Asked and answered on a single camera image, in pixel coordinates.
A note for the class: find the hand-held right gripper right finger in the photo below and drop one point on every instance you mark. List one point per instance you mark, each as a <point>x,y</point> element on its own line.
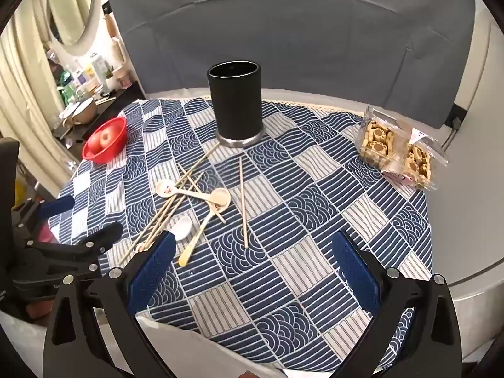
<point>354,267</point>

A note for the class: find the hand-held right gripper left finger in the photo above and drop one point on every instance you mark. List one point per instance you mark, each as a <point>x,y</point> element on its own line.
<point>153,267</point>

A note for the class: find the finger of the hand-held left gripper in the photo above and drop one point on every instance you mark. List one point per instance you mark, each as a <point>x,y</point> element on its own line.
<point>59,206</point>
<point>102,237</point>

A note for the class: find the plain white ceramic spoon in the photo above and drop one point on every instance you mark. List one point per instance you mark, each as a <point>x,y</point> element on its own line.
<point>183,227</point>

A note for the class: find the white printed ceramic spoon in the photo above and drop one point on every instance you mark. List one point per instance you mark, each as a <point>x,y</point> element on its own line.
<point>164,188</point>

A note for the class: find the group of wooden chopsticks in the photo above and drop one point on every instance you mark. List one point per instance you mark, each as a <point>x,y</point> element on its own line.
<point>243,204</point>

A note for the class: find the black cylindrical utensil holder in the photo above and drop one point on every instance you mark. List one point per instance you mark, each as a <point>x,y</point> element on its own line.
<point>236,102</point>

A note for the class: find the red plastic bowl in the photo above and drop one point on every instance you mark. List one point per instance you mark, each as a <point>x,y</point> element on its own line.
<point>100,157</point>

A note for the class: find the blue patterned tablecloth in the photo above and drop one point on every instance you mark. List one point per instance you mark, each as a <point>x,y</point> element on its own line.
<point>315,204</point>

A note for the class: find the red apple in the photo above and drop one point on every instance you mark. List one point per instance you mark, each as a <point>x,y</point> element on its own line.
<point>104,138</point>

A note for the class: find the beige bowl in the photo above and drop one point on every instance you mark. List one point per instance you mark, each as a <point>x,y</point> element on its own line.
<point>84,110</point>

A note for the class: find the cream curtain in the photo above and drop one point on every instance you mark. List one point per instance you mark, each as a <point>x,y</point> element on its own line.
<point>19,86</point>

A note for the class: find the clear plastic cookie container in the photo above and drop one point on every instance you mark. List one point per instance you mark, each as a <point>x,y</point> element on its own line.
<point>378,141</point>

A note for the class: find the dark wooden shelf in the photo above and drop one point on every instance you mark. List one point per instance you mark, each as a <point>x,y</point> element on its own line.
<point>126,94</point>

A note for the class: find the white bottle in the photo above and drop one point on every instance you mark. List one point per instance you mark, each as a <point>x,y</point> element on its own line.
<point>97,69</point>

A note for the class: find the grey backdrop sheet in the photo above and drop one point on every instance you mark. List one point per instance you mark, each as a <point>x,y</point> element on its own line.
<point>295,27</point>

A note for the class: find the round wall mirror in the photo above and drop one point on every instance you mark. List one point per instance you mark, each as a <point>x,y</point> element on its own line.
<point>75,8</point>

